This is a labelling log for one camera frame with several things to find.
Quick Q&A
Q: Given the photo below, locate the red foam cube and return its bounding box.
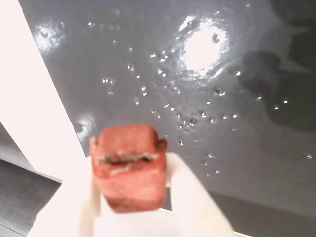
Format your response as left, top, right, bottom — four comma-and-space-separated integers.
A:
89, 124, 169, 213

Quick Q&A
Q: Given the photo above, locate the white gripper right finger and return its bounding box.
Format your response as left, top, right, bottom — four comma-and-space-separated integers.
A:
164, 152, 238, 237

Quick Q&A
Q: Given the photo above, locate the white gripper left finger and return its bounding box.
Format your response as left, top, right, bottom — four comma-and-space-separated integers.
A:
31, 155, 102, 237

